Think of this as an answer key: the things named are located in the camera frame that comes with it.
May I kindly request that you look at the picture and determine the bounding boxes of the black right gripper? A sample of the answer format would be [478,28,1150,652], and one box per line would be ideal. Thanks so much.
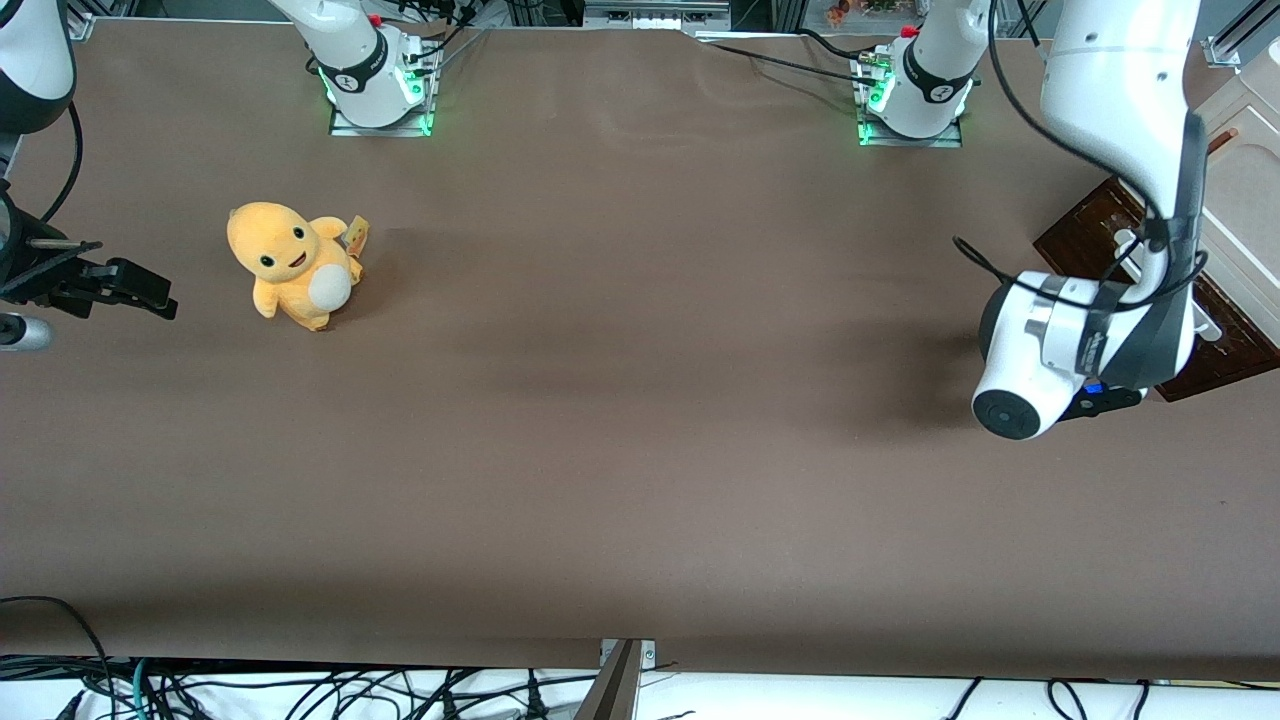
[0,190,180,322]

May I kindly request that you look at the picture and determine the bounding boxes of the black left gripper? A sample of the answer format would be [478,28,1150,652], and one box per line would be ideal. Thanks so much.
[1064,383,1146,422]

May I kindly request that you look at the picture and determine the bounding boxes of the yellow plush toy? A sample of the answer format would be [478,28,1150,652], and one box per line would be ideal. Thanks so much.
[226,201,371,333]

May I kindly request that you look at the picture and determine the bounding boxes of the dark brown wooden base board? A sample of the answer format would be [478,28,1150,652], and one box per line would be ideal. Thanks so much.
[1033,178,1280,403]

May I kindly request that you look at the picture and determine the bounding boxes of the brown table cover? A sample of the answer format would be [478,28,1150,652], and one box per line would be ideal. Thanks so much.
[0,18,1280,683]

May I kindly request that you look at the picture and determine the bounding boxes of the grey electronics box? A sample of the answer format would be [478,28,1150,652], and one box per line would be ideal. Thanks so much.
[583,0,733,31]

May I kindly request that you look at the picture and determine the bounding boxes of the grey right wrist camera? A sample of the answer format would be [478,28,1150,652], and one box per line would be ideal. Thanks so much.
[0,313,53,353]

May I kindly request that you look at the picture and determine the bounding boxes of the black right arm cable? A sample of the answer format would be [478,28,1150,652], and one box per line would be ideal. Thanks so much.
[38,100,84,226]

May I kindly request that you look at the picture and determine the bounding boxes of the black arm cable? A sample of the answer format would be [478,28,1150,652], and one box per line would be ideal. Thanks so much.
[953,0,1209,313]
[38,100,84,226]

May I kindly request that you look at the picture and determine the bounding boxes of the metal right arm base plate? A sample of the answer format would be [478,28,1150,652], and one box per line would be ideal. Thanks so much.
[328,40,437,139]

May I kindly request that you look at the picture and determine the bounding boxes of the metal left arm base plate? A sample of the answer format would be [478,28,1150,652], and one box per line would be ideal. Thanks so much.
[855,50,966,149]

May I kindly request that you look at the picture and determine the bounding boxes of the black looped floor cable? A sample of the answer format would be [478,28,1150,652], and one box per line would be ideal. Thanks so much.
[0,595,113,720]

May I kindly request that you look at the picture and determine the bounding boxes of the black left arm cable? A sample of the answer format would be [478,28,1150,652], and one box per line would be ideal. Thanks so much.
[953,0,1209,313]

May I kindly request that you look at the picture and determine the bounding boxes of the black cable bundle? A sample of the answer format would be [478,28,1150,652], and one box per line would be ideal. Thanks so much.
[400,0,493,76]

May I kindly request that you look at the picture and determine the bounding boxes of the short black table cable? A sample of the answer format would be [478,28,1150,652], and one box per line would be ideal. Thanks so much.
[795,28,866,63]

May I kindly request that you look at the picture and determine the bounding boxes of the long black table cable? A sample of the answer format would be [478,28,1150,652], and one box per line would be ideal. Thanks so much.
[695,38,883,89]

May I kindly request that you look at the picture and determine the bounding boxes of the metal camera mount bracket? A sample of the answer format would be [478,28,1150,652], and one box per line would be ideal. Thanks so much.
[575,638,657,720]

